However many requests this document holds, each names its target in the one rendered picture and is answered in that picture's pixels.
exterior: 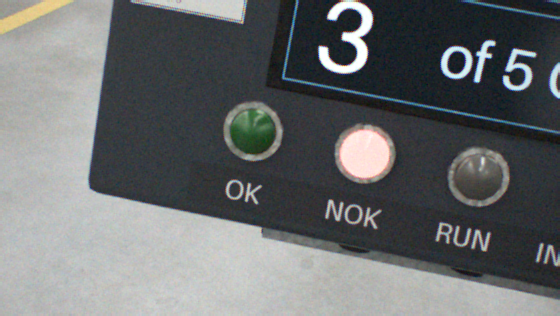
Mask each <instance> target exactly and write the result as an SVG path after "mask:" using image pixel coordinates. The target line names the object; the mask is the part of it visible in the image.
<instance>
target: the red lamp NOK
mask: <svg viewBox="0 0 560 316"><path fill-rule="evenodd" d="M395 157H396V150H395V145H394V142H393V139H392V138H391V136H390V135H389V133H387V132H386V131H385V130H384V129H383V128H381V126H379V125H374V124H368V123H361V124H357V125H351V126H350V127H348V128H347V129H345V130H344V131H343V132H342V133H341V134H340V136H339V137H338V139H337V141H336V144H335V147H334V159H335V163H336V165H337V167H338V169H339V170H340V172H341V173H342V174H344V175H345V176H346V177H347V178H349V179H351V180H353V181H356V182H358V183H372V182H375V181H378V180H380V179H381V178H382V177H384V176H385V175H386V174H388V173H389V171H390V170H391V168H392V167H393V164H394V161H395Z"/></svg>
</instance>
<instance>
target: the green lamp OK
mask: <svg viewBox="0 0 560 316"><path fill-rule="evenodd" d="M224 137H225V141H226V143H227V145H228V147H229V148H230V150H232V151H233V152H234V153H235V155H237V156H239V157H240V158H243V159H246V160H251V161H257V160H262V159H264V158H267V157H269V156H270V155H272V154H274V153H275V151H276V150H278V149H279V148H280V146H281V144H282V142H283V139H284V124H283V121H282V119H281V117H280V115H279V114H278V112H277V111H276V110H275V109H274V108H273V107H272V106H270V105H268V104H267V103H265V102H262V101H244V102H241V103H239V104H237V105H236V106H235V107H234V108H233V109H232V110H231V111H230V113H229V114H228V116H227V118H226V121H225V124H224Z"/></svg>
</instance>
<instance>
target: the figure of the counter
mask: <svg viewBox="0 0 560 316"><path fill-rule="evenodd" d="M413 4H414V0H294V1H293V6H292V11H291V16H290V22H289V27H288V32H287V37H286V42H285V48H284V58H283V63H282V68H281V74H280V78H279V81H283V82H287V83H292V84H297V85H302V86H307V87H311V88H316V89H321V90H326V91H331V92H336V93H341V94H346V95H351V96H356V97H360V98H365V99H370V100H375V101H384V102H389V103H392V101H393V97H394V93H395V88H396V83H397V79H398V75H399V70H400V66H401V61H402V56H403V53H404V48H405V39H406V34H407V30H408V26H409V21H410V17H411V12H412V7H413Z"/></svg>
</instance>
